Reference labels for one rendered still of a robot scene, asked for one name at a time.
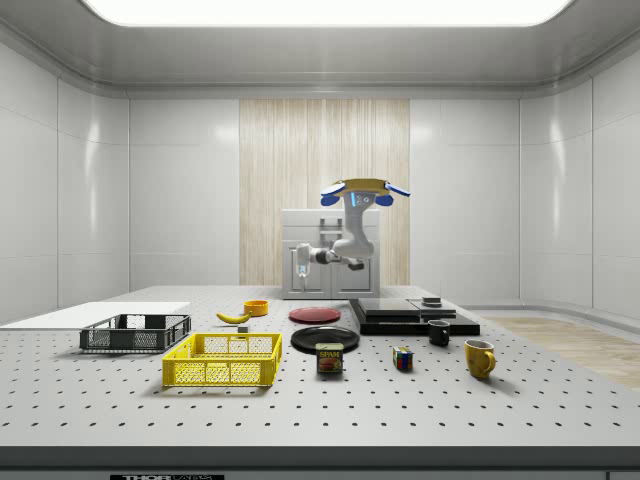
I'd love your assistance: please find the red plate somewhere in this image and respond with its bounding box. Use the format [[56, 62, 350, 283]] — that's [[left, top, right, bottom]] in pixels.
[[288, 306, 342, 324]]

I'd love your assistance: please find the white cabinet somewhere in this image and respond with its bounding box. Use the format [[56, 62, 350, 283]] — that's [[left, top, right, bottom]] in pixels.
[[281, 208, 383, 301]]

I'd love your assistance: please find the black plate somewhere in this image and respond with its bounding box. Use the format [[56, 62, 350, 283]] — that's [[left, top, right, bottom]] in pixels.
[[290, 325, 362, 354]]

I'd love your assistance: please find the flat-sided can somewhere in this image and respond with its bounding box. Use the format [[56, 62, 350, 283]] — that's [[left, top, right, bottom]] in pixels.
[[315, 342, 345, 375]]

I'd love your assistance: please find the black stove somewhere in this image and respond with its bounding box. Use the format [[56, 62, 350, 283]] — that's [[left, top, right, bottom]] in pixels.
[[348, 295, 483, 337]]

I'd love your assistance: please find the yellow basket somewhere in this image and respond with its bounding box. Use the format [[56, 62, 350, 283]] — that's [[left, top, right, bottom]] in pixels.
[[161, 332, 284, 388]]

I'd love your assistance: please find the puzzle cube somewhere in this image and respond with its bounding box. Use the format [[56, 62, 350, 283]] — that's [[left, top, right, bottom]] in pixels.
[[391, 345, 415, 372]]

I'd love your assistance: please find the black mug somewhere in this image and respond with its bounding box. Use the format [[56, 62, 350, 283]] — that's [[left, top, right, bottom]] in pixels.
[[427, 319, 452, 347]]

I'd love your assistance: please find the yellow mug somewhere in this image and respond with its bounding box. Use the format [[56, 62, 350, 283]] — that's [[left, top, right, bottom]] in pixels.
[[463, 338, 498, 379]]

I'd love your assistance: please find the white board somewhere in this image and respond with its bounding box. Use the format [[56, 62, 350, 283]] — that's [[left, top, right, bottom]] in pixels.
[[0, 301, 193, 330]]

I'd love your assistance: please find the dark grey basket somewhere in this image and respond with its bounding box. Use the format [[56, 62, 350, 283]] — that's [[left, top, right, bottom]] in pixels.
[[79, 313, 193, 355]]

